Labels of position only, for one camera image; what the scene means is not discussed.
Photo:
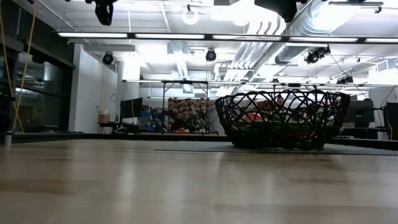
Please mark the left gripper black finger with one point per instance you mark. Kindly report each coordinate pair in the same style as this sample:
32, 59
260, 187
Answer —
104, 14

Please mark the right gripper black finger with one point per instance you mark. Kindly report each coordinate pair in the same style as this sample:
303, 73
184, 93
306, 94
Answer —
284, 7

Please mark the green onion bunch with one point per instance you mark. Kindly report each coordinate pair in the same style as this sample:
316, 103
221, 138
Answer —
280, 126

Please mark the black crossbar with strip lights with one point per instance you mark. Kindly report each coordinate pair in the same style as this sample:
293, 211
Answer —
131, 35

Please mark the black round ceiling lamp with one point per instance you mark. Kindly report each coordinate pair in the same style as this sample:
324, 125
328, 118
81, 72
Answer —
108, 58
211, 55

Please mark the white ceiling pipes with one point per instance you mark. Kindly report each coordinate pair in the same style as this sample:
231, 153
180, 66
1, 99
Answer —
258, 46

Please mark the black track light cluster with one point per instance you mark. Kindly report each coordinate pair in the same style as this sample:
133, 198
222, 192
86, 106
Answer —
314, 56

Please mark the small black track lights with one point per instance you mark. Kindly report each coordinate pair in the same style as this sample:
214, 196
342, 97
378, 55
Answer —
345, 80

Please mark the black dark monitor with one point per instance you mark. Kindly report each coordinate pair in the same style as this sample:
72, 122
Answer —
131, 108

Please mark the cardboard box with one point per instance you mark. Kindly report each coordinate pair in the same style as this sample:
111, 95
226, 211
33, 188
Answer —
104, 119

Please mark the brown floral patterned quilt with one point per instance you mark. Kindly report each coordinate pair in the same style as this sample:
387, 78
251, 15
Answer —
186, 104

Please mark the black wide monitor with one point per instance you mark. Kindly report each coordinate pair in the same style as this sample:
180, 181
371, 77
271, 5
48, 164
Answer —
360, 112

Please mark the person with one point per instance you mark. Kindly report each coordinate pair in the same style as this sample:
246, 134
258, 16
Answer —
185, 119

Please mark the small green plant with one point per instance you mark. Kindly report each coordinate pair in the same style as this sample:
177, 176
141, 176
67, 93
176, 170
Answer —
202, 126

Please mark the black monitor edge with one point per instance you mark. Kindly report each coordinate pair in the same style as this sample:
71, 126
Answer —
392, 121

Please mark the black background rig frame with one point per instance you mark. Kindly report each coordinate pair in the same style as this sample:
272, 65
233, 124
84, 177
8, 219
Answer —
174, 81

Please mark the white cylindrical post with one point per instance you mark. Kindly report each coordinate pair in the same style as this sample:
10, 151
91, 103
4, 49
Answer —
8, 140

